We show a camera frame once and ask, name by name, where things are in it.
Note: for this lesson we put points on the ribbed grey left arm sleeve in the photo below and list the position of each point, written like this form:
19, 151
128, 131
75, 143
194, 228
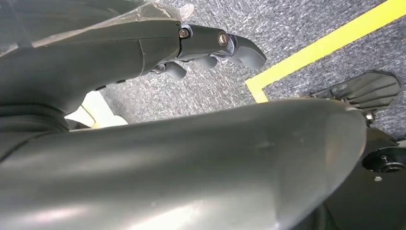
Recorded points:
28, 123

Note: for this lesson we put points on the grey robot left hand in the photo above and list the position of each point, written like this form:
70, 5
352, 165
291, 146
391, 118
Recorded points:
190, 165

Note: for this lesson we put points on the black ribbed robot foot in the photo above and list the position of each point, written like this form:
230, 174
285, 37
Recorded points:
368, 90

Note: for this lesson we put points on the yellow floor tape line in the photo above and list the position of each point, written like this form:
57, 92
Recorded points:
330, 43

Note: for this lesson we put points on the white flat board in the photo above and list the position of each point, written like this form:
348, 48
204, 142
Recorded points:
101, 114

